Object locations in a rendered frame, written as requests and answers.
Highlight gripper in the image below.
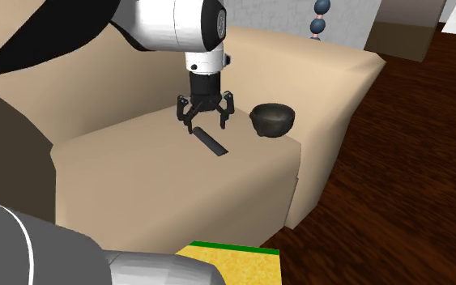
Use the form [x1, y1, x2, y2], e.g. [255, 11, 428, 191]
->
[176, 70, 236, 135]

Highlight black flat remote control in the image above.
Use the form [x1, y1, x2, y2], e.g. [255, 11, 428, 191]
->
[193, 125, 229, 158]

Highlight black bowl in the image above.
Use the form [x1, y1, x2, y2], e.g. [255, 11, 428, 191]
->
[249, 103, 296, 139]

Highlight beige sofa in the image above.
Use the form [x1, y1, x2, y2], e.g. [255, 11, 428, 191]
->
[0, 0, 388, 256]

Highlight blue beaded floor lamp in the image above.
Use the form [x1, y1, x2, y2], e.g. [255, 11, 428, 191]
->
[309, 0, 332, 41]

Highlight yellow robot stand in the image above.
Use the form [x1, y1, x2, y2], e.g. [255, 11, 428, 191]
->
[174, 240, 283, 285]

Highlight brown cabinet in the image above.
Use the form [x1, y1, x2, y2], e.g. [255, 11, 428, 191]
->
[363, 0, 448, 64]

